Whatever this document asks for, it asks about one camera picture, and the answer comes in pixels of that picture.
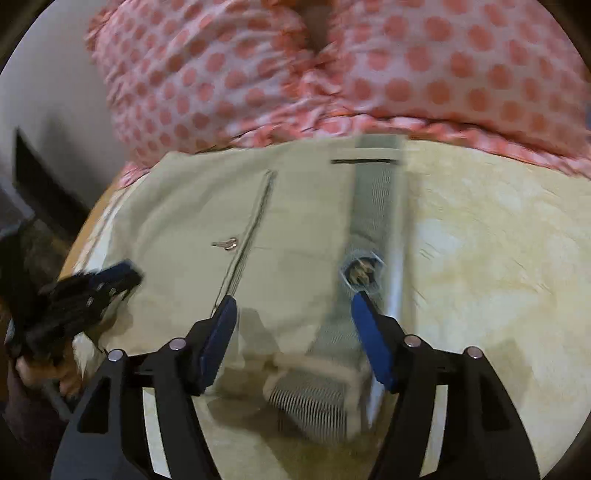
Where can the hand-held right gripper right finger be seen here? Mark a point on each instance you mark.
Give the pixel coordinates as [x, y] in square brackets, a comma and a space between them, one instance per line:
[370, 344]

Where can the beige pants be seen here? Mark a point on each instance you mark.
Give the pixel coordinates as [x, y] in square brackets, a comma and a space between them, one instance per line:
[295, 240]

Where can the person's left hand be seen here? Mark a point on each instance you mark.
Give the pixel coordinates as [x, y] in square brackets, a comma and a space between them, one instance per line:
[55, 376]

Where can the dark wooden furniture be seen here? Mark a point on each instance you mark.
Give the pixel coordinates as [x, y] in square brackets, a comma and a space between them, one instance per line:
[44, 180]

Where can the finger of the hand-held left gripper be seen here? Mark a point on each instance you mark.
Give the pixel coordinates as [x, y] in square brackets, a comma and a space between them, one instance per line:
[104, 307]
[115, 273]

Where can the pink polka dot cloth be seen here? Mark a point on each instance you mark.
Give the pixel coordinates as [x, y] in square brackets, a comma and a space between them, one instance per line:
[332, 69]

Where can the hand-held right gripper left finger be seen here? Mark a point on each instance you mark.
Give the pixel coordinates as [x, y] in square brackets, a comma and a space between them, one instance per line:
[218, 337]

